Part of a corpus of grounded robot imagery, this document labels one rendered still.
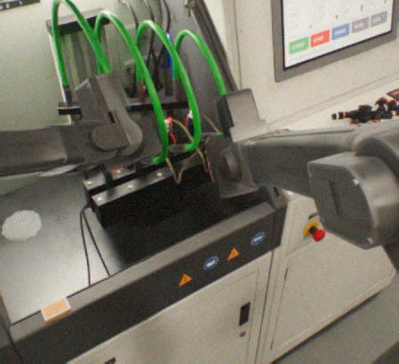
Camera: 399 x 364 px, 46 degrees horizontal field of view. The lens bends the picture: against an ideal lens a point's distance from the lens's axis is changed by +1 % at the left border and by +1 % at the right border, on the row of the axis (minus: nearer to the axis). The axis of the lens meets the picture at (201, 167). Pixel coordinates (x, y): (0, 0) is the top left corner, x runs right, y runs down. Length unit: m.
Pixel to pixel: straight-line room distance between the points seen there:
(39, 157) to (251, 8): 0.72
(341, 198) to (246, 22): 0.96
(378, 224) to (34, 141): 0.47
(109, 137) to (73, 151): 0.06
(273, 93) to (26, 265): 0.76
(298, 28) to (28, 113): 0.73
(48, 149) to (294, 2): 0.82
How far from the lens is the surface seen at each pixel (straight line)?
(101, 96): 0.71
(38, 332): 0.99
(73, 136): 0.63
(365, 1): 1.43
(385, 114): 1.42
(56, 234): 1.28
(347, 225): 0.23
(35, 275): 1.21
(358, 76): 1.49
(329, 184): 0.24
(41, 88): 1.28
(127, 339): 1.16
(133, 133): 0.70
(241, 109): 0.64
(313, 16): 1.30
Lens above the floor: 1.76
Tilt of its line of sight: 42 degrees down
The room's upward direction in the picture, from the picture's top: straight up
